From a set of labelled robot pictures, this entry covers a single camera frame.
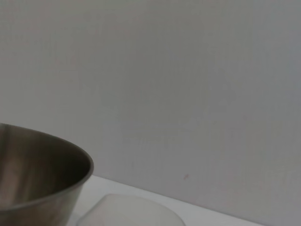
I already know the stainless steel mixing bowl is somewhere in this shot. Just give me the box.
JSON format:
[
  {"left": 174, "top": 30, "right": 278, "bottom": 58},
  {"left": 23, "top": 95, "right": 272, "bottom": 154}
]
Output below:
[{"left": 0, "top": 122, "right": 95, "bottom": 226}]

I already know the clear plastic measuring cup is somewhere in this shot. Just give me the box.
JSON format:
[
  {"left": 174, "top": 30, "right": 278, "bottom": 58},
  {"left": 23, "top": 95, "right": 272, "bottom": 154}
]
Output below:
[{"left": 76, "top": 193, "right": 189, "bottom": 226}]

